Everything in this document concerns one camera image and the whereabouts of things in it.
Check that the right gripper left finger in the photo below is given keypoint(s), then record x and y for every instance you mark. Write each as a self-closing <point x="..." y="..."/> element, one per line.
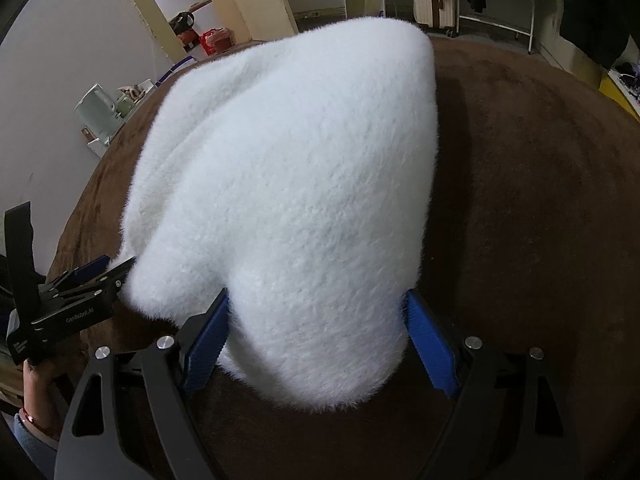
<point x="130" y="416"/>

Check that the person left hand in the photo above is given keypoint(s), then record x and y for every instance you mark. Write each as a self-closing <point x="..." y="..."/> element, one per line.
<point x="42" y="405"/>

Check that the brown bed blanket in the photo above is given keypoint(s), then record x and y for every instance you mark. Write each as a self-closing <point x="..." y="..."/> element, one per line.
<point x="530" y="268"/>

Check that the white electric kettle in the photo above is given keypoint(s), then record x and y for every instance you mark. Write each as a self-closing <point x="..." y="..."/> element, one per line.
<point x="97" y="111"/>

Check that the metal clothes rack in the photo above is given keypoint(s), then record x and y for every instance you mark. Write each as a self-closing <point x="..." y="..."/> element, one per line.
<point x="492" y="0"/>

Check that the red bag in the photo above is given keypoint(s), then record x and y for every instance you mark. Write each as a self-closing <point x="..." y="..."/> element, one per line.
<point x="217" y="40"/>

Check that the white fuzzy cardigan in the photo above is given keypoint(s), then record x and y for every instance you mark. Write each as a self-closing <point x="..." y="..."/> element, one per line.
<point x="296" y="176"/>

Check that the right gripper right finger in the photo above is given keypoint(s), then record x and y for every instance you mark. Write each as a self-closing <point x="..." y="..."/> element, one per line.
<point x="450" y="354"/>

